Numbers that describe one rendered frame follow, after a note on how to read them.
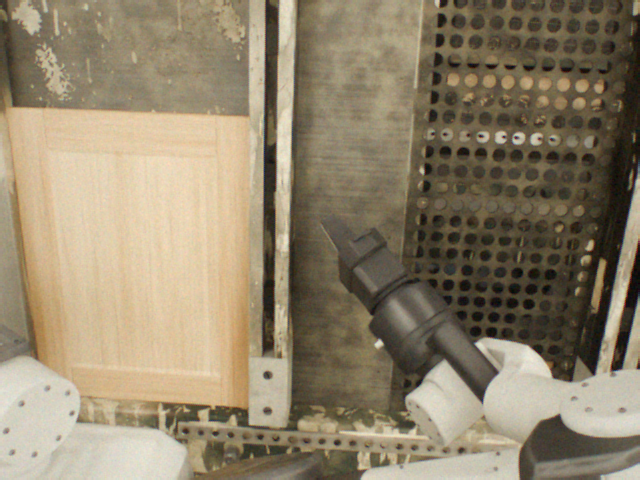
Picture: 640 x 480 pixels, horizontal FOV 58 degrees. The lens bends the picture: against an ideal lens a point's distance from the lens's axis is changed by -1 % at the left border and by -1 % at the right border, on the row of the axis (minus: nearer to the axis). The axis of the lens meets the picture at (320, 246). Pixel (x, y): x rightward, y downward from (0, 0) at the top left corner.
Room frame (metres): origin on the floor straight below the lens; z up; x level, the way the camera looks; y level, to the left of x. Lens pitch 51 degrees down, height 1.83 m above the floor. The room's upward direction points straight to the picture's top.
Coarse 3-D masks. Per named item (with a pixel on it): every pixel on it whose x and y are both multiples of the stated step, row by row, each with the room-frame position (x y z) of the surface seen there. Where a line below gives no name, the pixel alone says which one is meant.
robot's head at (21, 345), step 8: (0, 328) 0.23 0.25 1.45; (8, 328) 0.23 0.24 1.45; (0, 336) 0.22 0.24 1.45; (8, 336) 0.22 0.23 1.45; (16, 336) 0.22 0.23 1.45; (8, 344) 0.21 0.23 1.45; (16, 344) 0.21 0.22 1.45; (24, 344) 0.21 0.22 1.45; (0, 352) 0.20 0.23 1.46; (8, 352) 0.20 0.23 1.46; (16, 352) 0.21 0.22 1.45; (24, 352) 0.21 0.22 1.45; (0, 360) 0.20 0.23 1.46
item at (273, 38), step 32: (256, 0) 0.71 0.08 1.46; (288, 0) 0.70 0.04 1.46; (256, 32) 0.69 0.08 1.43; (288, 32) 0.68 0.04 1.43; (256, 64) 0.66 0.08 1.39; (288, 64) 0.66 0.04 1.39; (256, 96) 0.64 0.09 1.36; (288, 96) 0.64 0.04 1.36; (256, 128) 0.62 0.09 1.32; (288, 128) 0.62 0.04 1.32; (256, 160) 0.60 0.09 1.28; (288, 160) 0.59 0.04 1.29; (256, 192) 0.57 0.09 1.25; (288, 192) 0.57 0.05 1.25; (256, 224) 0.55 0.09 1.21; (288, 224) 0.55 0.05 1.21; (256, 256) 0.52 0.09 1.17; (288, 256) 0.52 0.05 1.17; (256, 288) 0.49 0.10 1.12; (288, 288) 0.49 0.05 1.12; (256, 320) 0.47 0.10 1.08; (288, 320) 0.47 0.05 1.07; (256, 352) 0.44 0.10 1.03; (288, 352) 0.44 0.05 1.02; (256, 384) 0.41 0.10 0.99; (288, 384) 0.41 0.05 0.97; (256, 416) 0.37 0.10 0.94; (288, 416) 0.38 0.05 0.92
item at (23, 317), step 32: (0, 32) 0.76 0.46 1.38; (0, 64) 0.73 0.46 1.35; (0, 96) 0.70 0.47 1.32; (0, 128) 0.66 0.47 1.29; (0, 160) 0.64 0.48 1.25; (0, 192) 0.61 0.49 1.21; (0, 224) 0.59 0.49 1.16; (0, 256) 0.56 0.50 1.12; (0, 288) 0.53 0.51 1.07; (0, 320) 0.50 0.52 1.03; (32, 320) 0.51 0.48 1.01; (32, 352) 0.47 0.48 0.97
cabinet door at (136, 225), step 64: (64, 128) 0.68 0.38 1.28; (128, 128) 0.67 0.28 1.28; (192, 128) 0.67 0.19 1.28; (64, 192) 0.63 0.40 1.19; (128, 192) 0.62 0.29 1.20; (192, 192) 0.62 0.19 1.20; (64, 256) 0.57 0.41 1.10; (128, 256) 0.57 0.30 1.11; (192, 256) 0.56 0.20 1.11; (64, 320) 0.51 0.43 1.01; (128, 320) 0.51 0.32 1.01; (192, 320) 0.50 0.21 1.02; (128, 384) 0.44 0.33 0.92; (192, 384) 0.44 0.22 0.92
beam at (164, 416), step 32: (96, 416) 0.39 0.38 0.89; (128, 416) 0.39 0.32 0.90; (160, 416) 0.39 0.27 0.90; (192, 416) 0.39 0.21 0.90; (224, 416) 0.39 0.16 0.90; (320, 416) 0.39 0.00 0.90; (352, 416) 0.39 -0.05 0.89; (384, 416) 0.40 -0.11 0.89; (192, 448) 0.35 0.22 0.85; (256, 448) 0.35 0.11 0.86; (288, 448) 0.35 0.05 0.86; (448, 448) 0.34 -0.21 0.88
